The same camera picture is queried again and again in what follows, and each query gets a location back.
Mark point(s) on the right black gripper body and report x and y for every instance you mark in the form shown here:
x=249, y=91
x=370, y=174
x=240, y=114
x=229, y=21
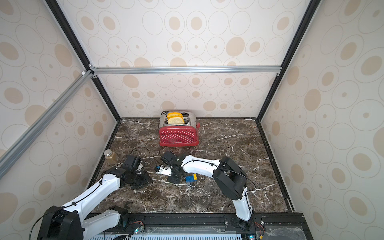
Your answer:
x=174, y=175

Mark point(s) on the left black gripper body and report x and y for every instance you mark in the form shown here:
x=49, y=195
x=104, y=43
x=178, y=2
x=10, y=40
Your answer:
x=139, y=180

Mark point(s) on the blue lego brick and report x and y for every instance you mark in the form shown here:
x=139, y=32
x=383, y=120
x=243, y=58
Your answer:
x=190, y=179

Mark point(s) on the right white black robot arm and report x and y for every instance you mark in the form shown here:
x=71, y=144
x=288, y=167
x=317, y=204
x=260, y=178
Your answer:
x=229, y=177

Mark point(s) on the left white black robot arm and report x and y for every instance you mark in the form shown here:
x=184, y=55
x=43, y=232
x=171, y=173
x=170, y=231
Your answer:
x=71, y=221

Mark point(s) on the small brown liquid bottle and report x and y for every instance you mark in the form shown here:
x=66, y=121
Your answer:
x=111, y=157

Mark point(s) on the red polka dot toaster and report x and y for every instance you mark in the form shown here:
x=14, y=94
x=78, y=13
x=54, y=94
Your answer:
x=185, y=135

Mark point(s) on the front yellow toast slice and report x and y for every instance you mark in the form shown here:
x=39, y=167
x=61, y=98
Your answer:
x=176, y=120

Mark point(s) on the yellow toast slice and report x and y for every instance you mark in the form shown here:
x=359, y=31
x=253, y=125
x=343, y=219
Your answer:
x=176, y=120
x=174, y=114

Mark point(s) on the back yellow toast slice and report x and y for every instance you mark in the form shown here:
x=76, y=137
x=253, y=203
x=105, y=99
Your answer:
x=174, y=114

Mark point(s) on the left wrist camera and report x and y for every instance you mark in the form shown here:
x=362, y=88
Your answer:
x=140, y=169

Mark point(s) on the horizontal aluminium back rail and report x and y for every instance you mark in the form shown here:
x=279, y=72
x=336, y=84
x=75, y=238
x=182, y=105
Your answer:
x=185, y=70

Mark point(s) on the diagonal aluminium left rail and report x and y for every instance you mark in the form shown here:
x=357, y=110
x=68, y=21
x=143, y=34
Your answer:
x=10, y=157

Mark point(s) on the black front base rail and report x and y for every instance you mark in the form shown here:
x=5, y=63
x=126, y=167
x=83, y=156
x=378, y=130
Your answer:
x=213, y=226

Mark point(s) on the left black corner post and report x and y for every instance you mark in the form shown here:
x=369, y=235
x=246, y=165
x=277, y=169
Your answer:
x=58, y=14

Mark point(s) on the black corner post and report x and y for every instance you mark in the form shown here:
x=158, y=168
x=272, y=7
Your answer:
x=302, y=28
x=58, y=14

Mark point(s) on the right black corner post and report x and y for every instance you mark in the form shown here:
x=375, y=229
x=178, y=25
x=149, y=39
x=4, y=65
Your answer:
x=302, y=28

